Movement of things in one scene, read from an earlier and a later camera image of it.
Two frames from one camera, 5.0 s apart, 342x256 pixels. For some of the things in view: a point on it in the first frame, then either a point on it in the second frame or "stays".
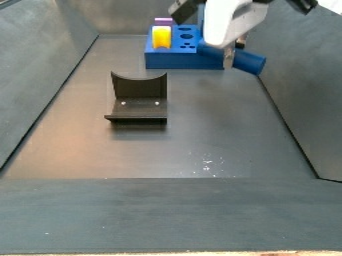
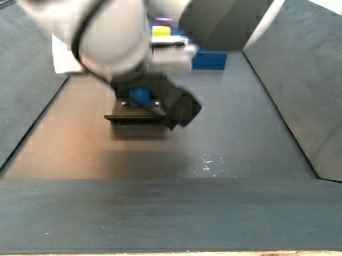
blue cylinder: (246, 60) → (140, 95)
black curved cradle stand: (141, 101) stays
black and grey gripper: (245, 20) → (176, 102)
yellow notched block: (162, 37) stays
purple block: (161, 21) stays
